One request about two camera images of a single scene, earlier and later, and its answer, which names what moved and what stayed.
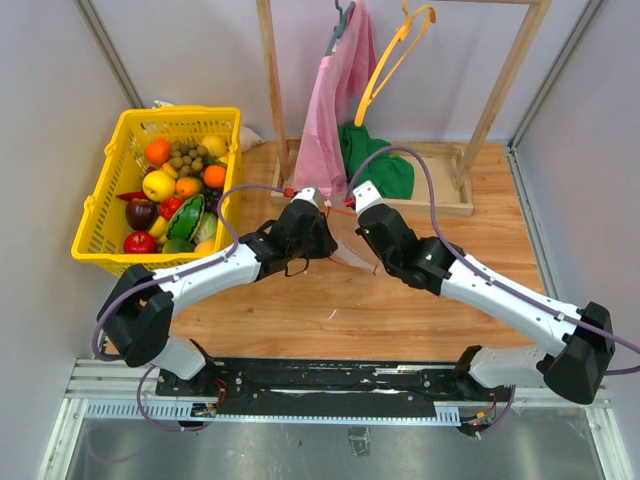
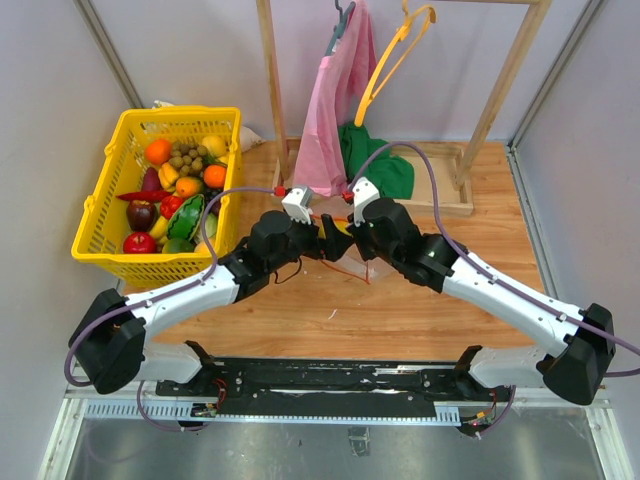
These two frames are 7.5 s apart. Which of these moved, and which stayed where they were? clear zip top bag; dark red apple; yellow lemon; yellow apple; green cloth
Moved: clear zip top bag; yellow apple
Stayed: green cloth; dark red apple; yellow lemon
